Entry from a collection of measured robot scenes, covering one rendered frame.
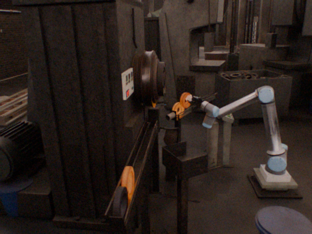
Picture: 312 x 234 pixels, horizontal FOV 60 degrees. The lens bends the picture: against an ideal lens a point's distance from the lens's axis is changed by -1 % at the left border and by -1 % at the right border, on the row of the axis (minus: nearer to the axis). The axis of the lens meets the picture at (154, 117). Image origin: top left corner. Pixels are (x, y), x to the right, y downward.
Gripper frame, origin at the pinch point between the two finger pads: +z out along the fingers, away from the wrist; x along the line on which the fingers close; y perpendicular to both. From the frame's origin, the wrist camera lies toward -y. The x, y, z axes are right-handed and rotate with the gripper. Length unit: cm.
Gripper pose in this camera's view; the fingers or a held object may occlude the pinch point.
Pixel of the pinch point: (185, 98)
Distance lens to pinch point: 272.8
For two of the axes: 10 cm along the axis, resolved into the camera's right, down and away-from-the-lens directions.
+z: -7.2, -4.5, 5.4
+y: 1.7, -8.6, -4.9
